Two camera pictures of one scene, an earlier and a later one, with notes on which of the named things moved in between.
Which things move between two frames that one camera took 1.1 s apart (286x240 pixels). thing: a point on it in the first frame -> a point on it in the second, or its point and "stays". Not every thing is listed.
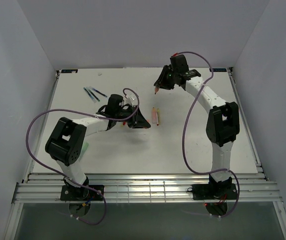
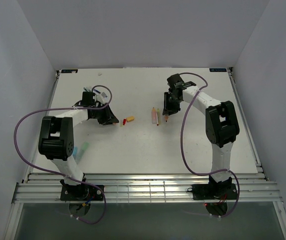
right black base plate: [218, 191] stays
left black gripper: [137, 120] -> [109, 118]
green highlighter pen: [85, 147] stays
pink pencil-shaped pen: [153, 116] stays
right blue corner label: [219, 70] stays
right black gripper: [160, 82] -> [171, 109]
